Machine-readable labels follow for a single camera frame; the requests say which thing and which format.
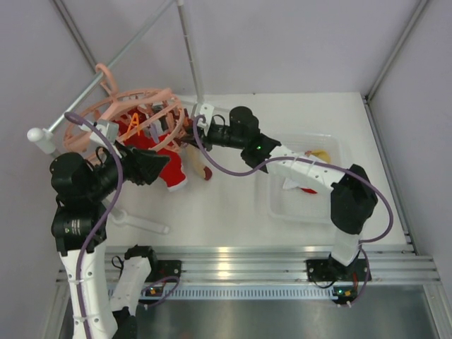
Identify white perforated plastic basket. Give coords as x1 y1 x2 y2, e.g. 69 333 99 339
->
268 133 344 225

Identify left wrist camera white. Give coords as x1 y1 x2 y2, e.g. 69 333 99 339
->
81 119 119 144

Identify red sock white cuff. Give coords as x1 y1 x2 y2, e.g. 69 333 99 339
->
114 110 187 192

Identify orange clothes peg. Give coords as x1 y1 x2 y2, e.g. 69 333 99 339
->
125 112 145 140

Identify purple cable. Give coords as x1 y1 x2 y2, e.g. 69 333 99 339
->
64 112 125 339
194 114 394 308

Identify red white patterned sock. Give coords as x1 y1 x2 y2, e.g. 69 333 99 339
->
300 187 318 195

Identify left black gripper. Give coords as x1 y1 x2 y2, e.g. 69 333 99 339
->
85 138 170 199

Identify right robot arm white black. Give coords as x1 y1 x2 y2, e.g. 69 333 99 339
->
182 106 378 283

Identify aluminium mounting rail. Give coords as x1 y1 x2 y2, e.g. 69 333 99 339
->
55 245 441 301

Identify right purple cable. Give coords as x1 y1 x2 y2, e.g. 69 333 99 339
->
194 114 394 308

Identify pink round clip hanger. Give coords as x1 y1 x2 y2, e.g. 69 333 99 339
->
79 64 189 165

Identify metal drying rack frame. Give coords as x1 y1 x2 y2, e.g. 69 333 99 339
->
27 0 244 237

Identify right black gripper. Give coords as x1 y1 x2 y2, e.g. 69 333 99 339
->
181 122 246 153

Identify white sock black stripes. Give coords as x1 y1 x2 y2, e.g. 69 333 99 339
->
282 178 303 190

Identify yellow sock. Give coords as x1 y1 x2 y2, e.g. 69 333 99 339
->
311 149 331 164

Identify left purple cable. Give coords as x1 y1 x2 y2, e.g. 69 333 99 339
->
64 112 125 339

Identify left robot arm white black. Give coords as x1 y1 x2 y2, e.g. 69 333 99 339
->
49 146 170 338

